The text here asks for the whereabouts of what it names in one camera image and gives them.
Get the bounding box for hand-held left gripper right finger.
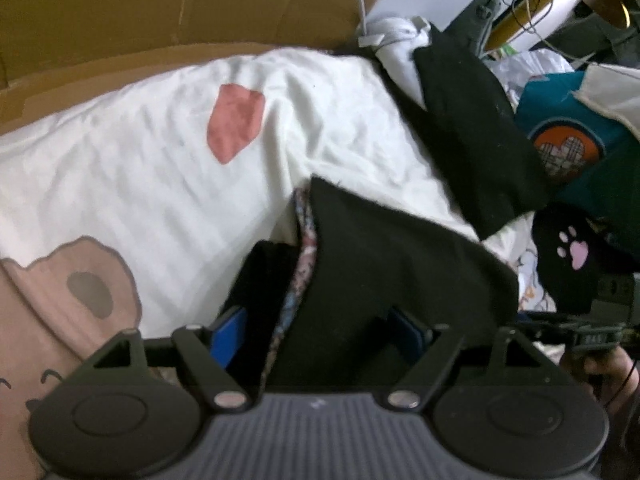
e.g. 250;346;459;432
386;306;574;415

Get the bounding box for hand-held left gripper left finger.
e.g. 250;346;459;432
58;306;250;415

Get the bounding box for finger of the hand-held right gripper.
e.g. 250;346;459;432
517;309;576;336

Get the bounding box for black pants with bear print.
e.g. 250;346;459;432
219;174;522;397

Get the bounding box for person's right hand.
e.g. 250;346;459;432
561;346;640;407

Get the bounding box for black garment with pink paw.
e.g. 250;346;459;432
530;199;640;317

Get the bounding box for teal garment with heart patch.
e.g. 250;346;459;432
514;69;640;237

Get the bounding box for white printed bed sheet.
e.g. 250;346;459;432
0;47;557;480

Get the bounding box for black folded garment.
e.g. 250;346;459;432
411;23;552;243

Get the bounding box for cream fabric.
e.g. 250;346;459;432
571;61;640;138

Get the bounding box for white plastic bag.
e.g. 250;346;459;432
486;50;575;108

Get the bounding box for white crumpled cloth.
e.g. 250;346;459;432
357;14;434;112

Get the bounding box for grey garment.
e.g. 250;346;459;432
449;0;508;53

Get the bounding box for brown cardboard sheet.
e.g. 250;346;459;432
0;0;409;134

